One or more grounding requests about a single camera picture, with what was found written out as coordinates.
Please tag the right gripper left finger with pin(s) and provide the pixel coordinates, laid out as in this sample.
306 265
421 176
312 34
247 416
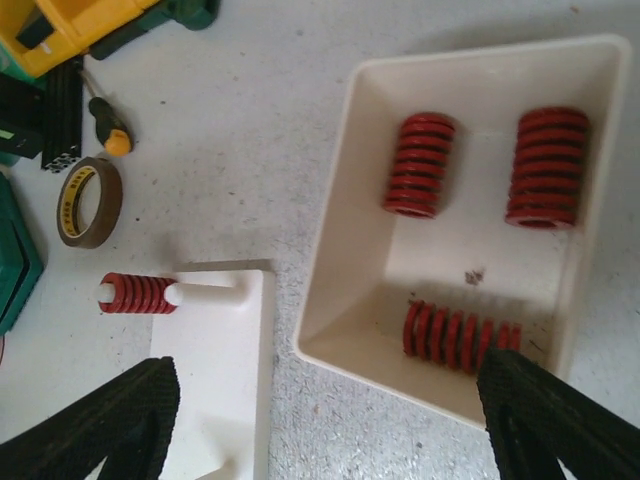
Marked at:
123 428

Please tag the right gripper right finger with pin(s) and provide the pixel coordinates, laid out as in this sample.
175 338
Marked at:
539 426

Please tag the white peg fixture plate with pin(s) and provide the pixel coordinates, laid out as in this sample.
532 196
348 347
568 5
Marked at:
221 339

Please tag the small red spring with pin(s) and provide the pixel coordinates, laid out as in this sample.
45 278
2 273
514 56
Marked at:
137 294
453 338

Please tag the white spring tray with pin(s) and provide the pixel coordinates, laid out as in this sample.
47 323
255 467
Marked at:
370 264

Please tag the brown tape roll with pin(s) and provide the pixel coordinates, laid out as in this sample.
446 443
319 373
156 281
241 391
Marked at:
89 203

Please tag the large red spring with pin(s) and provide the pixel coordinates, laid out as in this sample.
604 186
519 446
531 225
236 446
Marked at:
548 167

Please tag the medium red spring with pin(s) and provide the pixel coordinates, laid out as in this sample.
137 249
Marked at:
419 165

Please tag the green notebook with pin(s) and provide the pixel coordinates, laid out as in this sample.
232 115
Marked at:
21 265

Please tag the black aluminium extrusion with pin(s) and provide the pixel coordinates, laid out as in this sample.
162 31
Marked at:
63 116

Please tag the black green meter device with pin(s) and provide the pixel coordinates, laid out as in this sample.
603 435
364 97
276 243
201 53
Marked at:
22 117

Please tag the yellow storage bin row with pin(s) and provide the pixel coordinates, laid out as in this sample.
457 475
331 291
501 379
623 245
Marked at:
76 26

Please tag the green storage bin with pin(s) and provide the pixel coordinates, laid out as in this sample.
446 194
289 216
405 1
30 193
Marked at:
194 15

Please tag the yellow handled screwdriver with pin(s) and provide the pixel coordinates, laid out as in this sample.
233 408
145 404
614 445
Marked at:
111 130

